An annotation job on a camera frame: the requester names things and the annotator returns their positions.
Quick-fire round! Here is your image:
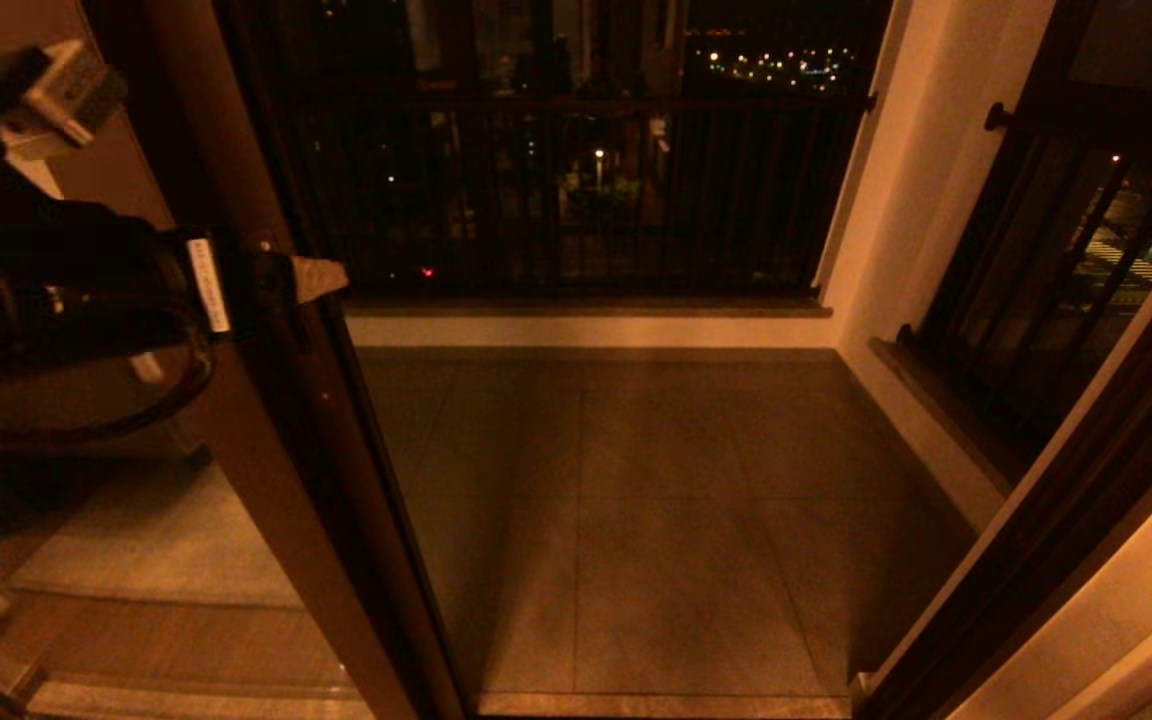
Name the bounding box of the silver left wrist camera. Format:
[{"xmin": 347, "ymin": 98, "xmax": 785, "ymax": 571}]
[{"xmin": 0, "ymin": 40, "xmax": 129, "ymax": 161}]

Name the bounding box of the dark brown door jamb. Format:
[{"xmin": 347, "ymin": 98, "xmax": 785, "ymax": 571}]
[{"xmin": 851, "ymin": 225, "xmax": 1152, "ymax": 720}]

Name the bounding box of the dark stone window sill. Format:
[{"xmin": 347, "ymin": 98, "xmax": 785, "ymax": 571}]
[
  {"xmin": 341, "ymin": 295, "xmax": 834, "ymax": 320},
  {"xmin": 868, "ymin": 333, "xmax": 1034, "ymax": 493}
]

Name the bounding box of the metal door floor track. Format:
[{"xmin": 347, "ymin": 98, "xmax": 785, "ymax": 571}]
[{"xmin": 26, "ymin": 680, "xmax": 852, "ymax": 720}]

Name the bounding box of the brown framed sliding glass door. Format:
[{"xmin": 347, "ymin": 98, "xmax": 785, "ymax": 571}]
[{"xmin": 141, "ymin": 0, "xmax": 469, "ymax": 720}]

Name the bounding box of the fixed brown door frame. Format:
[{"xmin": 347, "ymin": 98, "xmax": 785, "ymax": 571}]
[{"xmin": 0, "ymin": 0, "xmax": 422, "ymax": 720}]

